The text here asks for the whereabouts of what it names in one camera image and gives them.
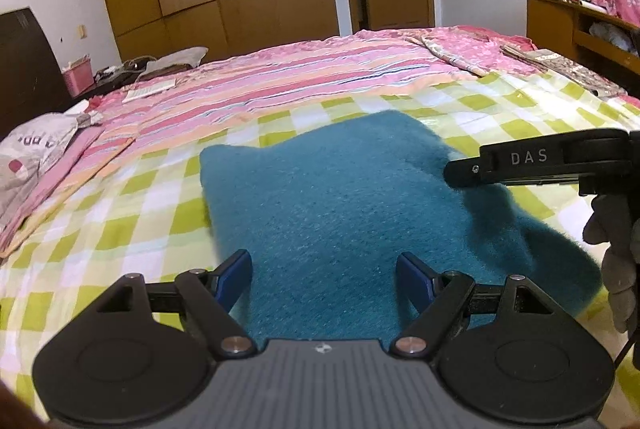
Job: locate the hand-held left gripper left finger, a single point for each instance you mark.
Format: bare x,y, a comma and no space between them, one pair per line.
235,274

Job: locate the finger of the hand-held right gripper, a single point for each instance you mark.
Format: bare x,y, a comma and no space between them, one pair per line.
465,171

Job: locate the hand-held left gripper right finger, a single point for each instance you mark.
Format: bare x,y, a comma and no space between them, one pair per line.
412,279

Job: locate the teal flower-print sweater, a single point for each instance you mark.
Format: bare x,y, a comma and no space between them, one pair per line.
325,209

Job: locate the person's right hand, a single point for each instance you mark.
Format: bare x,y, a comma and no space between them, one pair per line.
607,219

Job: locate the folded patterned cloth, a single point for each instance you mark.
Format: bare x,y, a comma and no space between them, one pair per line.
565,66

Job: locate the white cloth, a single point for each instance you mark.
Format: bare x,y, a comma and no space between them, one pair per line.
612,36

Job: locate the yellow-green checked plastic sheet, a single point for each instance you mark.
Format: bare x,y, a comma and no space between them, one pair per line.
125,209

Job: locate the pink floral quilt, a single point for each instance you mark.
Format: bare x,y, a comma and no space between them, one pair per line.
475,44

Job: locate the wooden desk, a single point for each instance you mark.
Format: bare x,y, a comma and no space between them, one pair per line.
550,24

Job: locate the pink striped bed sheet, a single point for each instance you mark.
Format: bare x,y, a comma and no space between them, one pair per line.
250,79

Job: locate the white notebook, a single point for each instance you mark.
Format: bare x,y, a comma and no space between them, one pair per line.
150,90

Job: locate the grey cloth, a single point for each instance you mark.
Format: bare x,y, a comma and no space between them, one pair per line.
175,59

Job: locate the dark nightstand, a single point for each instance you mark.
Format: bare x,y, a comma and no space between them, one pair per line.
112,80

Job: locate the white printed pillow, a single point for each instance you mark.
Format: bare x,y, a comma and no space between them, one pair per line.
30,159

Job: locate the pink box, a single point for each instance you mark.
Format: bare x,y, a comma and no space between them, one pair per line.
77,76

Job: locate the dark wooden headboard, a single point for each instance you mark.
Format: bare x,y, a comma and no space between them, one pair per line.
25,59

